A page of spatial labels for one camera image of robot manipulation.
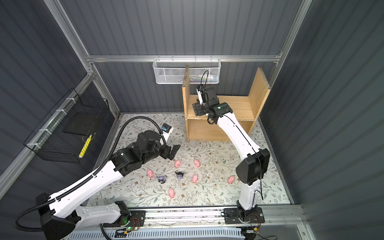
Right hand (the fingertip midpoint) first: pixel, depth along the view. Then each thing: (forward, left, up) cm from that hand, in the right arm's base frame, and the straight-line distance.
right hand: (203, 104), depth 82 cm
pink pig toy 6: (-31, -15, -30) cm, 46 cm away
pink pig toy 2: (-21, +4, -29) cm, 36 cm away
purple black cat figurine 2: (-32, +24, -26) cm, 48 cm away
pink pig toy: (-21, +16, -29) cm, 39 cm away
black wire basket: (-19, +69, 0) cm, 71 cm away
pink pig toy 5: (-28, +32, -28) cm, 51 cm away
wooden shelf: (+1, -25, -5) cm, 25 cm away
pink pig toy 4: (-38, +18, -29) cm, 52 cm away
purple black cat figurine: (-30, +14, -26) cm, 42 cm away
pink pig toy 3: (-31, +5, -29) cm, 43 cm away
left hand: (-22, +16, -3) cm, 27 cm away
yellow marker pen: (-24, +56, -2) cm, 61 cm away
